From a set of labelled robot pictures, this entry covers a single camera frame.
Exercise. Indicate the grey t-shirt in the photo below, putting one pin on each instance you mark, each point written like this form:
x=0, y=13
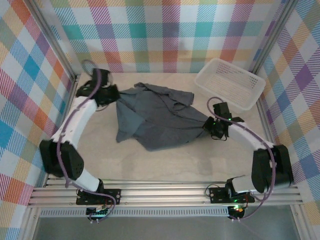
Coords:
x=155, y=120

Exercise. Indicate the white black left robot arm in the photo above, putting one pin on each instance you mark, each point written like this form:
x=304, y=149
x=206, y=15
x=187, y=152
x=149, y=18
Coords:
x=75, y=120

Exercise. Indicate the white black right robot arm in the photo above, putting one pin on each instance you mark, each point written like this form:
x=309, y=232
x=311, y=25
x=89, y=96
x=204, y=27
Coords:
x=242, y=135

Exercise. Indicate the white perforated plastic basket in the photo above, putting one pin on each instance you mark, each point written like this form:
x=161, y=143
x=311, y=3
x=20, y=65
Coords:
x=230, y=85

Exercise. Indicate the aluminium side rail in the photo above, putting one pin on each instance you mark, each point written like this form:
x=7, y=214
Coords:
x=71, y=96
x=267, y=127

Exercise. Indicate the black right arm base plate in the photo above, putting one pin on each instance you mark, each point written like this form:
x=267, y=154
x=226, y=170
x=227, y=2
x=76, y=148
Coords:
x=217, y=195

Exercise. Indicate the aluminium frame post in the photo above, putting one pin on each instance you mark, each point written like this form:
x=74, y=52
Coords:
x=272, y=37
x=53, y=40

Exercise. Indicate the aluminium frame cross rail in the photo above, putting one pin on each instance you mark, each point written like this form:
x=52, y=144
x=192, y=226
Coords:
x=165, y=196

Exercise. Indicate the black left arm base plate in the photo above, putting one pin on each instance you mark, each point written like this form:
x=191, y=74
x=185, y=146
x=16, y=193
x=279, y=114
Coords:
x=112, y=195

